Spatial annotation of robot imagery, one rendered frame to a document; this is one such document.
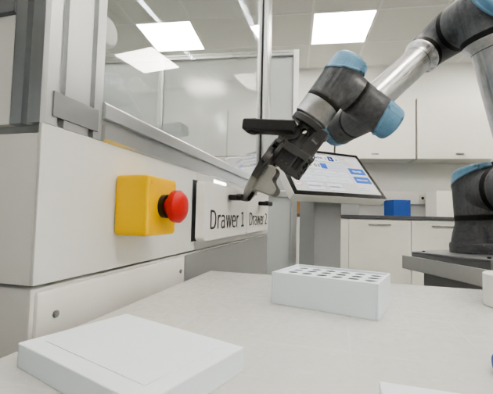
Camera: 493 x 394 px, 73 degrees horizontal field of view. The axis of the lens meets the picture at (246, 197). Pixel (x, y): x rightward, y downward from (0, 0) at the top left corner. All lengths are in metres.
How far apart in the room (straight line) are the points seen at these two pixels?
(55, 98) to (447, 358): 0.40
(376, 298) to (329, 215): 1.25
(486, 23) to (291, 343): 0.85
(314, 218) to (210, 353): 1.37
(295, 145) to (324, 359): 0.50
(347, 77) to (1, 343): 0.66
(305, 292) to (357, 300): 0.06
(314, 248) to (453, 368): 1.31
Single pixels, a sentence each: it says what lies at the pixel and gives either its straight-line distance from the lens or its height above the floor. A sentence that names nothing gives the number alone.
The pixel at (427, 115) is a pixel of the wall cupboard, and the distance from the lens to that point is 4.40.
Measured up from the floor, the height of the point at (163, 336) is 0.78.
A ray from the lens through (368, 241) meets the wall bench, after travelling 3.71.
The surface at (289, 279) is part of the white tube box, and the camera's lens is 0.41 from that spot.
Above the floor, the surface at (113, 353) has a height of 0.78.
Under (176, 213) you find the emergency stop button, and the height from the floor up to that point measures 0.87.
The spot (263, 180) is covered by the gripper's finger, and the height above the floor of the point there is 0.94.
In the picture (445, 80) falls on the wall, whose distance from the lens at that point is 5.01.
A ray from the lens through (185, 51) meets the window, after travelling 0.68.
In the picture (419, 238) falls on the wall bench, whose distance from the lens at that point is 3.84.
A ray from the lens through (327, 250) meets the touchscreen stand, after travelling 1.63.
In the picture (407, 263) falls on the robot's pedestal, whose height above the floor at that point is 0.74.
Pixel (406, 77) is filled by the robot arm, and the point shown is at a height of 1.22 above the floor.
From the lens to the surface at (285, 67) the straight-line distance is 2.58.
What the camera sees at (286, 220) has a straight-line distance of 2.35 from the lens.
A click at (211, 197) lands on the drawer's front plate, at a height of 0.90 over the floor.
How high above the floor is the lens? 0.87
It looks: 3 degrees up
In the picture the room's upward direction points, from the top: 1 degrees clockwise
